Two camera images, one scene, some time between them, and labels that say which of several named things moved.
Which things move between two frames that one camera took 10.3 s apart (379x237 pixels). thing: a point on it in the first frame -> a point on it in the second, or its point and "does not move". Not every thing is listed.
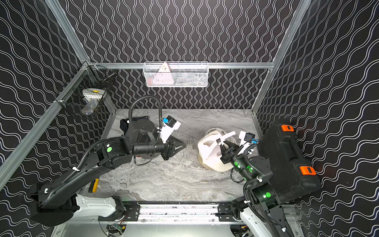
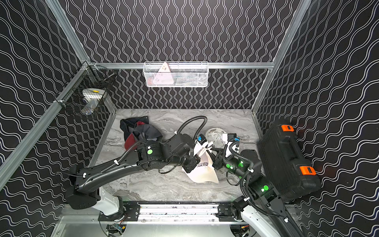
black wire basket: x=86 y=92 does not move
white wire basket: x=191 y=74 does not move
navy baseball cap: x=124 y=122 does not move
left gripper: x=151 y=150 -> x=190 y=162
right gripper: x=228 y=156 -> x=218 y=160
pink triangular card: x=164 y=76 does not move
